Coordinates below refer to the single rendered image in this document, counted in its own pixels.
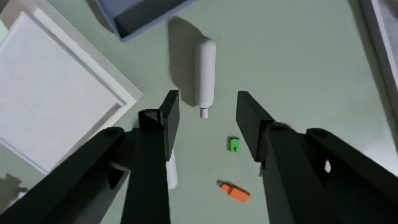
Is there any white digital scale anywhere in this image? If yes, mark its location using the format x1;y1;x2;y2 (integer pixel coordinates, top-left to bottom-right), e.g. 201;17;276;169
0;0;144;176

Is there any blue-grey open tray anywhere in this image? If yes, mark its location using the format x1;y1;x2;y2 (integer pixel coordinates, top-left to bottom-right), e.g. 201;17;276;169
95;0;197;43

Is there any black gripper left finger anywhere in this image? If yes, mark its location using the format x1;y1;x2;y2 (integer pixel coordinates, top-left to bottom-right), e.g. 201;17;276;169
0;90;180;224

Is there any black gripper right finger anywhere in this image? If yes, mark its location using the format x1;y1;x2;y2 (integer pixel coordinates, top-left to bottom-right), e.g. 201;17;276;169
235;91;398;224

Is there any grey gas cylinder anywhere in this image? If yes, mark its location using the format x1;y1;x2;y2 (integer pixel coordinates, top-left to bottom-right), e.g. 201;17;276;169
194;37;216;118

